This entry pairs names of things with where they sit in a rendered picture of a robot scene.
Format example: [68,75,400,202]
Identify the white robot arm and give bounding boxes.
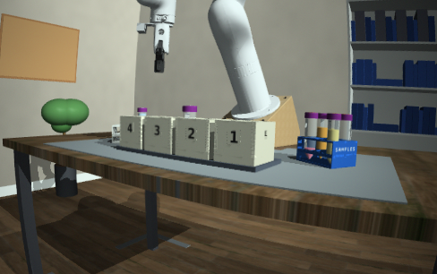
[136,0,280,120]

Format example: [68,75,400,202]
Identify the white tube rack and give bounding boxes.
[112,124,119,143]

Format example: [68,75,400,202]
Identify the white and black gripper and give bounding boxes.
[151,23,173,73]

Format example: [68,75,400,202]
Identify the purple tube cap with white dot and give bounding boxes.
[183,106,197,119]

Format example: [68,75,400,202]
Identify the blue tube rack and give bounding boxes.
[296,136,357,169]

